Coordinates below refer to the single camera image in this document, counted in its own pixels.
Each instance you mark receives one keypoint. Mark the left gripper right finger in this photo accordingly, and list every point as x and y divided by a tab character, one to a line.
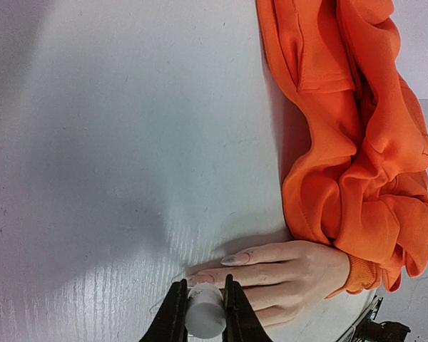
242	324

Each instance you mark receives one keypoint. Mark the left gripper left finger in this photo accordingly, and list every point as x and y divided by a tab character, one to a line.
169	323

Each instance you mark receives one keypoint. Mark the white nail polish cap brush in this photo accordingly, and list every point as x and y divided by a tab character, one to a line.
205	316

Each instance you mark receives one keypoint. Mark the mannequin hand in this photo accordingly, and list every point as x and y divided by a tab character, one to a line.
282	280

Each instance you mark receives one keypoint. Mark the orange cloth garment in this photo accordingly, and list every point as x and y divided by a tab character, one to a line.
362	187

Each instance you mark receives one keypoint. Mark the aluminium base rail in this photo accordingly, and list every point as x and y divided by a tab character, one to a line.
365	328

